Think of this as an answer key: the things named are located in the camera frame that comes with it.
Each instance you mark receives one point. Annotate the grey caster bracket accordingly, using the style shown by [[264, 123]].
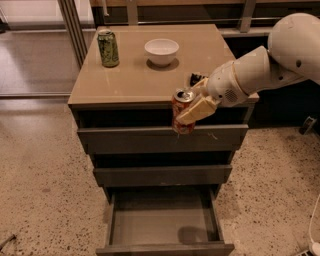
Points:
[[307, 125]]

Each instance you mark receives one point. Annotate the metal railing frame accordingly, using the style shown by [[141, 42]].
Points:
[[244, 23]]

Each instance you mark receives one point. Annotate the grey open bottom drawer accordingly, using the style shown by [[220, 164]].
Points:
[[164, 221]]

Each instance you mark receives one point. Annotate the white bowl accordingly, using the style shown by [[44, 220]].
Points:
[[161, 52]]

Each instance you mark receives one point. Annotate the grey drawer cabinet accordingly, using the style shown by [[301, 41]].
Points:
[[137, 93]]

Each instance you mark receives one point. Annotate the grey middle drawer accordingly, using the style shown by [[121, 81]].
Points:
[[162, 176]]

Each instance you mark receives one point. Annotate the red coke can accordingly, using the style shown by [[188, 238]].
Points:
[[181, 99]]

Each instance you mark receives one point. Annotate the white power adapter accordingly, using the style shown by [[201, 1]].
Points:
[[315, 248]]

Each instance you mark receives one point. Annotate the black snack bar packet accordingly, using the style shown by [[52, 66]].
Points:
[[195, 78]]

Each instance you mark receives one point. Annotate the green soda can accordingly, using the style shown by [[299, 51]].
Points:
[[108, 48]]

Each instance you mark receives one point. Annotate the grey top drawer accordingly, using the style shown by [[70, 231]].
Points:
[[161, 139]]

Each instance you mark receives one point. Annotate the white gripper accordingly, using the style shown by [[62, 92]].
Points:
[[224, 86]]

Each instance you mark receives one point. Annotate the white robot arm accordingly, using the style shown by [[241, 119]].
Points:
[[291, 56]]

